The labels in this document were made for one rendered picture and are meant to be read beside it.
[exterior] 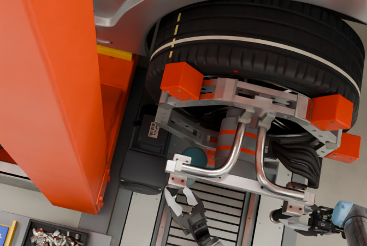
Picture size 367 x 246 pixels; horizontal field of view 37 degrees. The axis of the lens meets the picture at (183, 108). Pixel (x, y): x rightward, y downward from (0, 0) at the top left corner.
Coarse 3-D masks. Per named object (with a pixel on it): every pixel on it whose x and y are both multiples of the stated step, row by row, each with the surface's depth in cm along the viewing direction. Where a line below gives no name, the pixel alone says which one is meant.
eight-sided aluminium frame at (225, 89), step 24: (168, 96) 157; (216, 96) 146; (240, 96) 145; (264, 96) 148; (288, 96) 147; (168, 120) 173; (192, 144) 192; (216, 144) 193; (312, 144) 178; (336, 144) 159
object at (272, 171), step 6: (168, 156) 238; (264, 162) 240; (270, 162) 240; (276, 162) 240; (210, 168) 238; (270, 168) 238; (276, 168) 238; (270, 174) 240; (276, 174) 239; (270, 180) 240
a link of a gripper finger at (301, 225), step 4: (280, 220) 165; (284, 220) 165; (288, 220) 165; (292, 220) 165; (284, 224) 165; (288, 224) 164; (292, 224) 162; (296, 224) 161; (300, 224) 161; (304, 224) 165; (292, 228) 164; (296, 228) 165; (300, 228) 165; (304, 228) 165
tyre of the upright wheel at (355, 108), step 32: (224, 0) 151; (256, 0) 149; (288, 0) 148; (160, 32) 168; (192, 32) 153; (224, 32) 148; (256, 32) 146; (288, 32) 146; (320, 32) 149; (352, 32) 157; (160, 64) 158; (192, 64) 149; (224, 64) 145; (256, 64) 143; (288, 64) 143; (320, 64) 146; (352, 64) 155; (160, 96) 178; (320, 96) 150; (352, 96) 155
